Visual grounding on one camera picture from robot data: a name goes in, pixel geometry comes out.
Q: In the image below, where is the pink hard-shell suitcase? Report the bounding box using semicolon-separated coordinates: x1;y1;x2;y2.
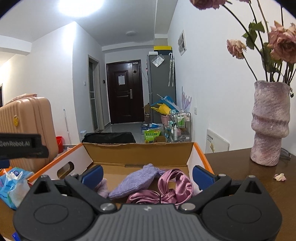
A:
1;94;58;173

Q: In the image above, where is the blue yellow bag pile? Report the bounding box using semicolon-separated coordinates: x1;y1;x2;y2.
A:
151;94;180;115

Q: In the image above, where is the pink satin scrunchie bonnet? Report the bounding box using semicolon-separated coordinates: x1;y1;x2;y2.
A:
126;169;194;206

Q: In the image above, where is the grey refrigerator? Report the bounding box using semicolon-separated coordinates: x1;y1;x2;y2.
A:
146;54;177;110

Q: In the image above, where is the blue tissue pack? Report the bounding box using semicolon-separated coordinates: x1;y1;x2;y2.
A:
0;167;34;210

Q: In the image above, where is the white folded umbrella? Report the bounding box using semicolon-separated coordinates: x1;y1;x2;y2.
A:
168;53;175;87

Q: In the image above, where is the fallen pink petal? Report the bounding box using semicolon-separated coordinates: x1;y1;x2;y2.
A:
274;173;286;182

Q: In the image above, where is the yellow box on refrigerator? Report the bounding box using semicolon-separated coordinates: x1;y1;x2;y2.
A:
154;46;172;51

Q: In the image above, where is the white board leaning on wall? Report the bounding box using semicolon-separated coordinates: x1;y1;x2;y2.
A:
205;129;230;154

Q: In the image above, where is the metal trolley with bottles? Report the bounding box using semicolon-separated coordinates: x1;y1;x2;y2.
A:
164;110;192;143

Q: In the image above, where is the white wall panel box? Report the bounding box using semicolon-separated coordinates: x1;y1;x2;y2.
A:
178;30;187;56

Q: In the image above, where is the orange cardboard box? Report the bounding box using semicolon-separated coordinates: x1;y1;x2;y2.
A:
28;143;213;196

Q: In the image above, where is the purple knitted pouch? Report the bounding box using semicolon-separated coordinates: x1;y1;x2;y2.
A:
108;164;166;200

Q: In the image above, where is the red plastic bucket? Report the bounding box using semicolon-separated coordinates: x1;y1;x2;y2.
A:
56;136;64;154

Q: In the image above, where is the green snack bag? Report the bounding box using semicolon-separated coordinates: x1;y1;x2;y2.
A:
144;129;161;144

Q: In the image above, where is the black bag on floor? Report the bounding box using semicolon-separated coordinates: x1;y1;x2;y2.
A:
82;132;136;144

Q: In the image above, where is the white mop handle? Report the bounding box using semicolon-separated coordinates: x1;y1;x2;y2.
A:
63;108;72;145

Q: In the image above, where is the purple feather decoration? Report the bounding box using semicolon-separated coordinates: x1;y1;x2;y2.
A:
181;87;192;112

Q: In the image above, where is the lilac towel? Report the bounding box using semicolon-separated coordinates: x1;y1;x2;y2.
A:
94;178;109;198

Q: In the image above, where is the dark brown entrance door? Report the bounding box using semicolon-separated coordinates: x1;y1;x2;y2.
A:
106;60;144;124

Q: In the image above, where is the dried pink rose bouquet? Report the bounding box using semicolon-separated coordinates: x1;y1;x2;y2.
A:
190;1;295;86

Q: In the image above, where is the pink textured vase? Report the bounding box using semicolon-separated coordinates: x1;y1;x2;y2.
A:
250;80;290;167

